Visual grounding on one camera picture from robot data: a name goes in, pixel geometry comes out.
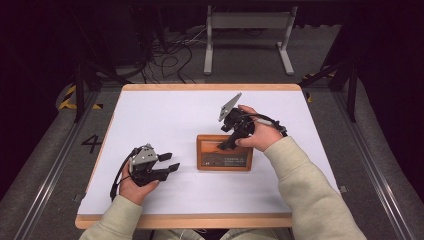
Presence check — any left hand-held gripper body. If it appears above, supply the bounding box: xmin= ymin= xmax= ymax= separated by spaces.
xmin=128 ymin=143 xmax=170 ymax=188

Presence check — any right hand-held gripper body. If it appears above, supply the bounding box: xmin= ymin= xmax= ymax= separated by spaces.
xmin=217 ymin=92 xmax=257 ymax=142

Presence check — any brown wooden box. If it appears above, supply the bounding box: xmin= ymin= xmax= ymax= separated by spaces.
xmin=196 ymin=134 xmax=254 ymax=172

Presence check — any person's right hand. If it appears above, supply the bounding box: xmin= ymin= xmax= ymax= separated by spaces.
xmin=234 ymin=104 xmax=285 ymax=153

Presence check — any person's left hand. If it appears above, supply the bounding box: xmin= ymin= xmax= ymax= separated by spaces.
xmin=118 ymin=162 xmax=161 ymax=206

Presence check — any yellow black hazard tape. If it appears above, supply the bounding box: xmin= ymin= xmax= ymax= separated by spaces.
xmin=58 ymin=84 xmax=104 ymax=111
xmin=300 ymin=70 xmax=338 ymax=104

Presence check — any black tripod stand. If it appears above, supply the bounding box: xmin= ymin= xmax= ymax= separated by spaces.
xmin=297 ymin=59 xmax=360 ymax=123
xmin=70 ymin=58 xmax=132 ymax=124

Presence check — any white metal stand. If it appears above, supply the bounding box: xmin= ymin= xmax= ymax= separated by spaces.
xmin=203 ymin=5 xmax=299 ymax=77

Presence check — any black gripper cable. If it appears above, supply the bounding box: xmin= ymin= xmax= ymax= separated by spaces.
xmin=109 ymin=147 xmax=140 ymax=202
xmin=244 ymin=112 xmax=289 ymax=138

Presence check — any tangle of black floor cables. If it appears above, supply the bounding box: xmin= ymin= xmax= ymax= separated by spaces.
xmin=141 ymin=24 xmax=208 ymax=85

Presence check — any aluminium floor rail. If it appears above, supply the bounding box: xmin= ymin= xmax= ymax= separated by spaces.
xmin=332 ymin=89 xmax=418 ymax=240
xmin=12 ymin=89 xmax=102 ymax=240

